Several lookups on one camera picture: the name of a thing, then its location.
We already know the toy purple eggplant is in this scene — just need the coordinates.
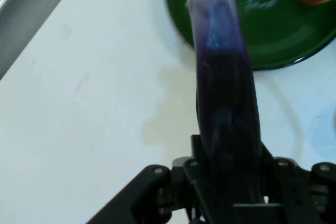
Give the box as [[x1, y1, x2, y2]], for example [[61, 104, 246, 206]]
[[186, 0, 264, 205]]

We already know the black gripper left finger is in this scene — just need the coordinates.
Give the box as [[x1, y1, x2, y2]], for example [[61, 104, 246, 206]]
[[86, 134, 218, 224]]

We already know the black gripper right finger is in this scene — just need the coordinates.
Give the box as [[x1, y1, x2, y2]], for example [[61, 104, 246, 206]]
[[233, 142, 336, 224]]

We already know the green round plate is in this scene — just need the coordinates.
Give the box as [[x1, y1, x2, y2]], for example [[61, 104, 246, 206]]
[[164, 0, 336, 71]]

